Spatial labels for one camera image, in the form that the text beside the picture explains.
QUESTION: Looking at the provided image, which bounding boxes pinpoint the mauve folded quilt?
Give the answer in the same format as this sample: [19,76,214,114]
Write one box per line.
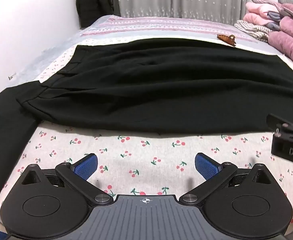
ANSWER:
[268,3,293,73]

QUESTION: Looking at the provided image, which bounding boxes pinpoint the grey striped cloth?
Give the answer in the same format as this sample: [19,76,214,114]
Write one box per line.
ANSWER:
[234,19,272,42]

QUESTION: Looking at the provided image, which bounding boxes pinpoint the grey-blue folded garment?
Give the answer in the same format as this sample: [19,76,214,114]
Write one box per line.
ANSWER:
[266,10,283,30]

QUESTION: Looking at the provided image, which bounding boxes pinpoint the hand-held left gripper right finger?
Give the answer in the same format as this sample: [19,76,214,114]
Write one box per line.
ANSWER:
[179,152,274,204]

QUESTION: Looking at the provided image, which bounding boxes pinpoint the brown hair clip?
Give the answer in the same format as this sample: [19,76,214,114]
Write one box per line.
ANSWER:
[217,34,236,47]

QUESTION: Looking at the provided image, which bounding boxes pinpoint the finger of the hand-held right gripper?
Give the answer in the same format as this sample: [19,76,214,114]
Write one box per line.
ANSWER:
[267,114,293,140]

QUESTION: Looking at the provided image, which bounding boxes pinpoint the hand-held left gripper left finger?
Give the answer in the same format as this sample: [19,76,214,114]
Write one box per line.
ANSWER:
[20,153,114,204]

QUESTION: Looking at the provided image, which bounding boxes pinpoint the cherry print bed sheet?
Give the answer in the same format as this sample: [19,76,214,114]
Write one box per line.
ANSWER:
[0,39,293,238]

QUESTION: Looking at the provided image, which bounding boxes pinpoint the dark hanging jacket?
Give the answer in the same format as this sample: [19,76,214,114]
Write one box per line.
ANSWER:
[76,0,120,28]

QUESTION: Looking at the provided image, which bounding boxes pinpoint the black pants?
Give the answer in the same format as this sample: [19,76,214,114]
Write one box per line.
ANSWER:
[0,38,293,198]

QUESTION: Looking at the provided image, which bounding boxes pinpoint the pink striped blanket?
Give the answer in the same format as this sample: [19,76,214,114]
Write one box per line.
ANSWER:
[80,15,259,43]

